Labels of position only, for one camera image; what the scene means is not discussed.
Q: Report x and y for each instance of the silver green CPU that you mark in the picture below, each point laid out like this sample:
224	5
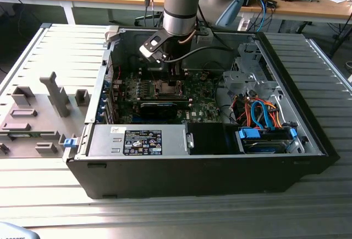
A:
166	88

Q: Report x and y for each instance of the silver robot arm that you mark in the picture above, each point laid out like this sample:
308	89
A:
180	7

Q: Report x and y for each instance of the CPU socket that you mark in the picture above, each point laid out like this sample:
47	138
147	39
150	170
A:
156	91

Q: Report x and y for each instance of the round coin battery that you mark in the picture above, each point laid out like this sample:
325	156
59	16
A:
203	78

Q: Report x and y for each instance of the black graphics card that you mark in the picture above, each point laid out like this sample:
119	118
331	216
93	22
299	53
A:
158	111

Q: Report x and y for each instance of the green motherboard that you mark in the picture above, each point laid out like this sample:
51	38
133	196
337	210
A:
204	106

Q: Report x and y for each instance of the silver metal drive cage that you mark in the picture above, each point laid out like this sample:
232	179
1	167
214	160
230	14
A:
239	80

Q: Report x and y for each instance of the black plastic shroud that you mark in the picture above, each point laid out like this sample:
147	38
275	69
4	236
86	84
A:
209	138

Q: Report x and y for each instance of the silver power supply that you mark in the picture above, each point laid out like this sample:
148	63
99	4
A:
104	140

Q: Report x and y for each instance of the black PC case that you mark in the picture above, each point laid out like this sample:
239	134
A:
192	175

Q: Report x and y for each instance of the hard disk in blue carrier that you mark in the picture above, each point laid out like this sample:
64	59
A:
261	146

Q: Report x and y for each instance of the blue plastic latch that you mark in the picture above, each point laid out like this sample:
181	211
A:
69	143

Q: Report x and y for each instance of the gray parts rack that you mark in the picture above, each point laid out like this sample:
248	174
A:
41	140

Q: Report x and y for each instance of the gray rounded object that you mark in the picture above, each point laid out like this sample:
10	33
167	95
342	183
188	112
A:
13	232

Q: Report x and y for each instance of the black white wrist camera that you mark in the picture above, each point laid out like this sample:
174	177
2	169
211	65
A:
154	43

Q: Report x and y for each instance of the gray wrist camera box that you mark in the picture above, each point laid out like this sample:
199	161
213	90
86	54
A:
204	38

